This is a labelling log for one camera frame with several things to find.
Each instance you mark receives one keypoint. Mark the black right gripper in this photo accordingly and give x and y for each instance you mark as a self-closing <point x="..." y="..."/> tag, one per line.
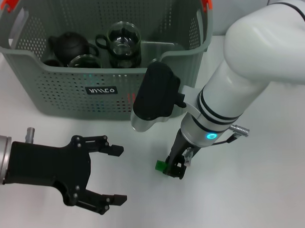
<point x="180" y="145"/>

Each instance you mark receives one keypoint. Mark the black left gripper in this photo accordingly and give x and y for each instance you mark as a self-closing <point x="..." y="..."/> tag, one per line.
<point x="49" y="165"/>

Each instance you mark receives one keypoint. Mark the green two-stud brick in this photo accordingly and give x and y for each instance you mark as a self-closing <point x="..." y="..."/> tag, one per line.
<point x="160" y="165"/>

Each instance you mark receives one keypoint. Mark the grey perforated storage basket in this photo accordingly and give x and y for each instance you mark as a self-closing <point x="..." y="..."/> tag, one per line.
<point x="66" y="97"/>

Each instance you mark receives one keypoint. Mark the dark clay teapot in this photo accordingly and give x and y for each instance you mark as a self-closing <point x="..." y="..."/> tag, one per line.
<point x="70" y="46"/>

